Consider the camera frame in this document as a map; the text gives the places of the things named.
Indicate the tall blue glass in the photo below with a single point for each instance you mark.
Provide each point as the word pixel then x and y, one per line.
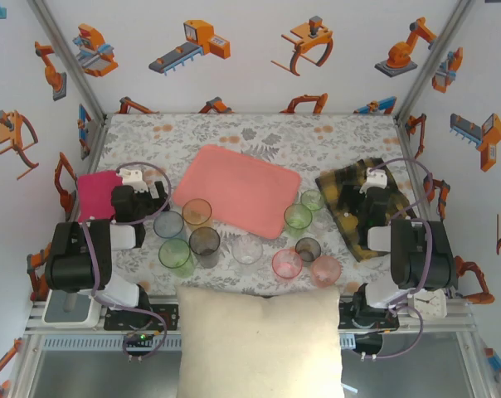
pixel 168 224

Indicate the short small green glass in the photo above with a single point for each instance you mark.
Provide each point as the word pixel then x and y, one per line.
pixel 312 200

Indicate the tall orange glass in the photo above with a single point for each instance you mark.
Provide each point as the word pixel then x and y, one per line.
pixel 197 213

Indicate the short wide green glass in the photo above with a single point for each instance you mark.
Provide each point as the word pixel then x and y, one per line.
pixel 298 219

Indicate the tall green glass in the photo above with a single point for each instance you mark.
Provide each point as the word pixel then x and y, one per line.
pixel 176 255

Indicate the tall dark grey glass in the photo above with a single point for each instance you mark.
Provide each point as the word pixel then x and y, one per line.
pixel 205 244

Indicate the short dark grey glass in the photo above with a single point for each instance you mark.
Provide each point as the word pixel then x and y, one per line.
pixel 307 248

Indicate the short salmon glass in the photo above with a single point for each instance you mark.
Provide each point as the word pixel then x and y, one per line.
pixel 326 270

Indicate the short pink glass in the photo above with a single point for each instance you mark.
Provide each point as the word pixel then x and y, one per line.
pixel 288 263

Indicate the short wide clear glass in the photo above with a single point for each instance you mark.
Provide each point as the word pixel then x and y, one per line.
pixel 247 250

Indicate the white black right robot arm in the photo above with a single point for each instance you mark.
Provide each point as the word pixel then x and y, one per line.
pixel 408 257

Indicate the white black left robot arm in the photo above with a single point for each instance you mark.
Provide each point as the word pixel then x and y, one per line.
pixel 76 265

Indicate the pink plastic tray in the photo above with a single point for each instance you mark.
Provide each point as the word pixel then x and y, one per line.
pixel 238 186

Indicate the yellow black plaid cloth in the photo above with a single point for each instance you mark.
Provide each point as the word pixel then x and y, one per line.
pixel 331 184

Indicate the short small clear glass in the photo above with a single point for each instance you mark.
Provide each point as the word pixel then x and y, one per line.
pixel 325 221

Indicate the magenta cloth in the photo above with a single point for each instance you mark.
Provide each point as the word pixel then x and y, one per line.
pixel 93 195

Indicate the floral tablecloth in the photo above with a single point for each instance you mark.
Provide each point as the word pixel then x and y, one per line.
pixel 230 275

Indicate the white square clock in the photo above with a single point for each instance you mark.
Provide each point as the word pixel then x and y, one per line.
pixel 429 302

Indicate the small circuit board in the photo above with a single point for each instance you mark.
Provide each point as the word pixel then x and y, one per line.
pixel 140 336

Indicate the cream cushion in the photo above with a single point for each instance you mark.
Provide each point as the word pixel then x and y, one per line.
pixel 259 344

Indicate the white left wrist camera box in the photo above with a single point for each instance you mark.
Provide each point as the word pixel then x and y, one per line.
pixel 131 178

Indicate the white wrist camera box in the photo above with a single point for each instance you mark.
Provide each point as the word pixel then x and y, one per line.
pixel 375 179
pixel 131 178

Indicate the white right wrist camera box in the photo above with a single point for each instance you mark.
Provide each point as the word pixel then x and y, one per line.
pixel 375 179

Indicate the aluminium frame rail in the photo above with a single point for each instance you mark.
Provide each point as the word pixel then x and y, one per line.
pixel 99 137
pixel 410 157
pixel 458 321

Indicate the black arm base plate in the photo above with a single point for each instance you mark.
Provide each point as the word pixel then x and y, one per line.
pixel 167 317
pixel 346 321

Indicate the aluminium frame post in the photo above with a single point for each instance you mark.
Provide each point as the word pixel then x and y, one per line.
pixel 69 58
pixel 435 58

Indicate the aluminium frame leg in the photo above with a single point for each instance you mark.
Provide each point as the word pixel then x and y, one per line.
pixel 480 373
pixel 21 379

